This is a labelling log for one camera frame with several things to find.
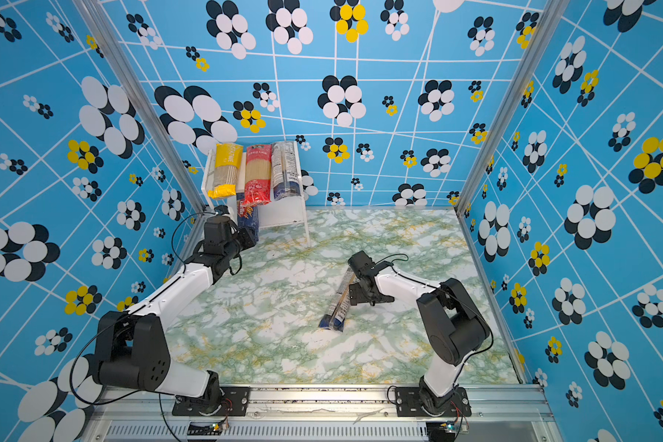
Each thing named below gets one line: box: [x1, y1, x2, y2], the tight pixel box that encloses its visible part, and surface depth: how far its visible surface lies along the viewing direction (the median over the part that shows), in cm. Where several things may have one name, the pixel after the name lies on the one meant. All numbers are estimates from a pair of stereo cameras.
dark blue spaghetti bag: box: [236, 192, 259, 242], surface depth 90 cm
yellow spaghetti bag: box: [208, 142, 245, 200], surface depth 84 cm
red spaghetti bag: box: [243, 143, 273, 208], surface depth 83 cm
